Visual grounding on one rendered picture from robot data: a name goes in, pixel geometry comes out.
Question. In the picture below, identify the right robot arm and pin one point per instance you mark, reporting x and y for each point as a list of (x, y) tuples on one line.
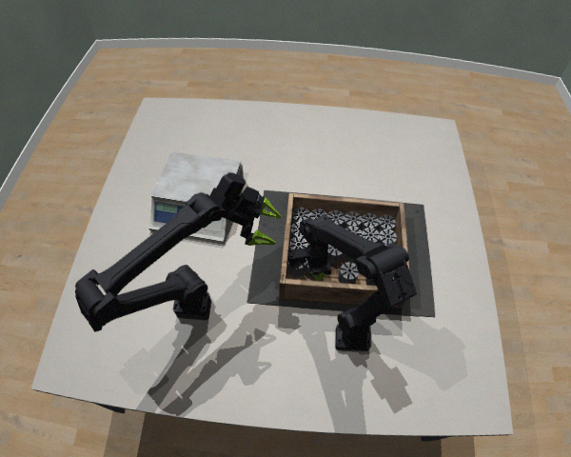
[(374, 261)]

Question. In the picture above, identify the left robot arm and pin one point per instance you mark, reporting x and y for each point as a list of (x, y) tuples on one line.
[(184, 283)]

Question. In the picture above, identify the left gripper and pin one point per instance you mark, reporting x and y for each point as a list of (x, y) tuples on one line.
[(246, 230)]

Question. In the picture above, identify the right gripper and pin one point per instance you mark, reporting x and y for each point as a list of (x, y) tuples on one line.
[(325, 267)]

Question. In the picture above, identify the dark grey mat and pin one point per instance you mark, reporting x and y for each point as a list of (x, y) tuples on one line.
[(264, 287)]

